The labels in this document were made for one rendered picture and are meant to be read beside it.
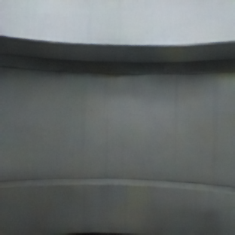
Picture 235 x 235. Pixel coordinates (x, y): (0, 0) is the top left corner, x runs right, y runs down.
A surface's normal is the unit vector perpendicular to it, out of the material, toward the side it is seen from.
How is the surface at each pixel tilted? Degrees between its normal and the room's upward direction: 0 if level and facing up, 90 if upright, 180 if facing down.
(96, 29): 90
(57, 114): 90
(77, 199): 90
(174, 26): 90
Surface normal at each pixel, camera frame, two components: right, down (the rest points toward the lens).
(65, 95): 0.15, -0.02
